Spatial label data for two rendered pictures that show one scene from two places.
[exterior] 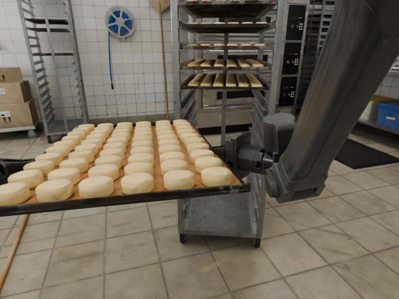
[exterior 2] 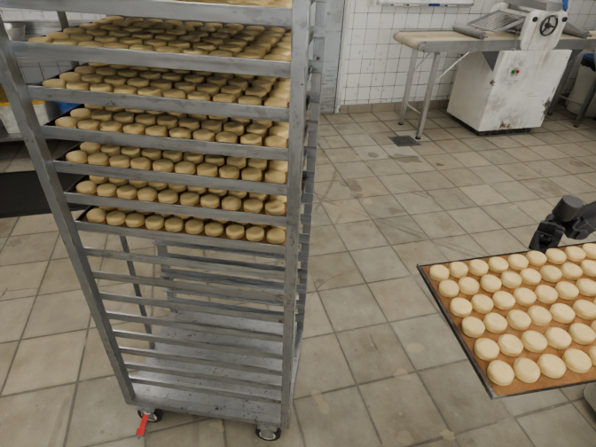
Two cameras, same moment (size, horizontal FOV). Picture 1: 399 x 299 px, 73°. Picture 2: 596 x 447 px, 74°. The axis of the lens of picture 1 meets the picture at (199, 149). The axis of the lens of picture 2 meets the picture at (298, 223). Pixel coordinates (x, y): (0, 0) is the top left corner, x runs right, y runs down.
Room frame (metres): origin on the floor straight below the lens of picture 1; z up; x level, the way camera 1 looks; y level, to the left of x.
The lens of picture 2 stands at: (1.28, 0.88, 1.61)
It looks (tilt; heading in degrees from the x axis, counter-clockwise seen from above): 36 degrees down; 271
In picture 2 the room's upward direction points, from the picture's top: 3 degrees clockwise
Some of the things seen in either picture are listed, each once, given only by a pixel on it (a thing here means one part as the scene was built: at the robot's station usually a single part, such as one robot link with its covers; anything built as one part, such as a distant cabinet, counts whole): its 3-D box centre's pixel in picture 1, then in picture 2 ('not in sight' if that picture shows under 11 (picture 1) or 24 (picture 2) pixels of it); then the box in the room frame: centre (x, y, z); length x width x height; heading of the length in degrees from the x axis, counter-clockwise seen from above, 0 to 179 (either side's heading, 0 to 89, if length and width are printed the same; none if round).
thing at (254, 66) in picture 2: not in sight; (151, 57); (1.61, 0.05, 1.41); 0.64 x 0.03 x 0.03; 175
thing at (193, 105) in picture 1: (191, 110); (189, 283); (1.61, 0.05, 0.78); 0.64 x 0.03 x 0.03; 175
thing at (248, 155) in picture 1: (251, 158); (548, 233); (0.53, -0.11, 0.92); 0.07 x 0.07 x 0.10; 53
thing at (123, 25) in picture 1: (122, 48); not in sight; (4.08, 1.10, 1.10); 0.41 x 0.17 x 1.10; 107
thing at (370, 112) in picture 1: (370, 107); (30, 108); (3.66, -2.35, 0.36); 0.47 x 0.38 x 0.26; 107
